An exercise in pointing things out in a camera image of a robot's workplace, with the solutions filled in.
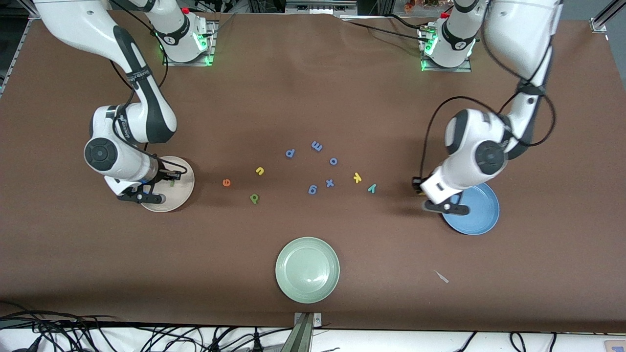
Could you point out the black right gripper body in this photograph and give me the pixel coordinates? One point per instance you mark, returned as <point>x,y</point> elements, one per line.
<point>165,175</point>

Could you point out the teal foam letter y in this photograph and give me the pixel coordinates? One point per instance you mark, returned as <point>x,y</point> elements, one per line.
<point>372,188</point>

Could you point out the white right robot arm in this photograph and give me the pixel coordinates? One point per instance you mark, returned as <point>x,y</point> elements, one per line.
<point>73,19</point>

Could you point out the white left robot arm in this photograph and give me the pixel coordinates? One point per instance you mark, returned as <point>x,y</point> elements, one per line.
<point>474,137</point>

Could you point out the beige round plate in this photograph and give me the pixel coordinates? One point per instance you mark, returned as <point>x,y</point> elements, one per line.
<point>183,193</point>

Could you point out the blue round plate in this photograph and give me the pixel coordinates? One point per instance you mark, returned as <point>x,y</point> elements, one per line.
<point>481,215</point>

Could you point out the green foam letter p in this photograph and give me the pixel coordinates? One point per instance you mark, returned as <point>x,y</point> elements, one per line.
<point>254,199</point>

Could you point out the small white paper scrap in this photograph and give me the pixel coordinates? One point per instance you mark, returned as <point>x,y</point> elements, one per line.
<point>441,276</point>

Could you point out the blue foam letter g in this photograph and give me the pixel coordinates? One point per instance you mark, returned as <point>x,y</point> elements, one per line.
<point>315,189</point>

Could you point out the blue foam letter m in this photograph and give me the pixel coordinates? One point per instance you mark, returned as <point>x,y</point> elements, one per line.
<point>317,145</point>

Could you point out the brown table mat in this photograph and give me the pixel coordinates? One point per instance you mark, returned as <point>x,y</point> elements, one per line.
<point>313,98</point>

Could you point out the pale green round plate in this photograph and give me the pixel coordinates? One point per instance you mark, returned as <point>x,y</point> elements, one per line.
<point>307,270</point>

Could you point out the grey metal equipment box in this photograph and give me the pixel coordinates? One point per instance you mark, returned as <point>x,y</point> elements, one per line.
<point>318,7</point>

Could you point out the brown cardboard box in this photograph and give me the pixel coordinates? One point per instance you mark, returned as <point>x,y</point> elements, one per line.
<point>615,346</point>

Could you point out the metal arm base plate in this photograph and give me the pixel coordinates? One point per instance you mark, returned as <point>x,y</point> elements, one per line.
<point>188,63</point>
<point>445,69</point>

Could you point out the grey metal camera bracket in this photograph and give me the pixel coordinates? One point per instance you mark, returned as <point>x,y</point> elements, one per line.
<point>305,337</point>

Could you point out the aluminium table edge rail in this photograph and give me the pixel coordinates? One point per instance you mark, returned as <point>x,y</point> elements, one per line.
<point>20,45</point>

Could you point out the aluminium frame profile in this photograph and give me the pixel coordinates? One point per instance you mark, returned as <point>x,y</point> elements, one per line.
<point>601,22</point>

